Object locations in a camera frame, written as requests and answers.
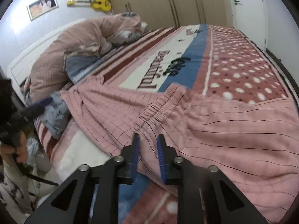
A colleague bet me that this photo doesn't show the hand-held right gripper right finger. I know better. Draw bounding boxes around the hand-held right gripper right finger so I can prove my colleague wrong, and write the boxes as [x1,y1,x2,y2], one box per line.
[156,134,269,224]

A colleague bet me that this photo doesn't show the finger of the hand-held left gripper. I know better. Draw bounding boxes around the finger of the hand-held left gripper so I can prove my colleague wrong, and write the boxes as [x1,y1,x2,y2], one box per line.
[34,97,53,108]
[17,105,46,120]

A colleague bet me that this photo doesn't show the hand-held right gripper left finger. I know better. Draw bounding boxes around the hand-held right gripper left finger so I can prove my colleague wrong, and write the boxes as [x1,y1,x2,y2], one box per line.
[24,133,141,224]

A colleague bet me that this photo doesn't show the pink checked pants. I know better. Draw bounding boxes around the pink checked pants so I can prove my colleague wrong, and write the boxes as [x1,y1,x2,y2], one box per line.
[60,76,295,223]

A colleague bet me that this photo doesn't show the person's left hand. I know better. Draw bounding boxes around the person's left hand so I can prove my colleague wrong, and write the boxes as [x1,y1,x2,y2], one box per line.
[0,131,28,164]

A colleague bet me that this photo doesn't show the grey-blue cloth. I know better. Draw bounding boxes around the grey-blue cloth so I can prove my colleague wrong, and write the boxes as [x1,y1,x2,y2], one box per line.
[43,91,72,139]

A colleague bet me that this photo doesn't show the clear plastic bag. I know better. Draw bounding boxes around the clear plastic bag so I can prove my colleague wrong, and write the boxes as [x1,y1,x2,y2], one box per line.
[25,137,40,167]

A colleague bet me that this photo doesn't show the blue denim cloth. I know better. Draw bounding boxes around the blue denim cloth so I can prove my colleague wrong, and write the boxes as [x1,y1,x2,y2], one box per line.
[65,55,101,84]

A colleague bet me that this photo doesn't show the white headboard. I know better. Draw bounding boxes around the white headboard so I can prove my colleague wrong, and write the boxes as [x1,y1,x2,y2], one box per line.
[7,18,87,87]

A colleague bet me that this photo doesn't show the pink quilt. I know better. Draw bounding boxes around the pink quilt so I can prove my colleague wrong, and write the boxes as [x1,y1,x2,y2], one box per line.
[23,13,149,103]

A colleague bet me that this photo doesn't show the striped dotted printed blanket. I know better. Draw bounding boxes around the striped dotted printed blanket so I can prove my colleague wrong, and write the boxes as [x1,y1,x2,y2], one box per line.
[35,24,290,224]

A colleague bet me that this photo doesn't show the framed photo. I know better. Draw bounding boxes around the framed photo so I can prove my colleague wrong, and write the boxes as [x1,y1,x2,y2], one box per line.
[26,0,59,21]

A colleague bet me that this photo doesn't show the yellow guitar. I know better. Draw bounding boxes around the yellow guitar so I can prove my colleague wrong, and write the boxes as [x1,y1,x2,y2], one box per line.
[67,0,112,12]

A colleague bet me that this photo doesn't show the wooden wardrobe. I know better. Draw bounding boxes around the wooden wardrobe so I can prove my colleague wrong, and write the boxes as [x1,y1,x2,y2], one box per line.
[103,0,234,31]

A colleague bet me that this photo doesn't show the white door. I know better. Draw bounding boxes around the white door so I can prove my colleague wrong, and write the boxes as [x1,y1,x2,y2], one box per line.
[225,0,269,52]

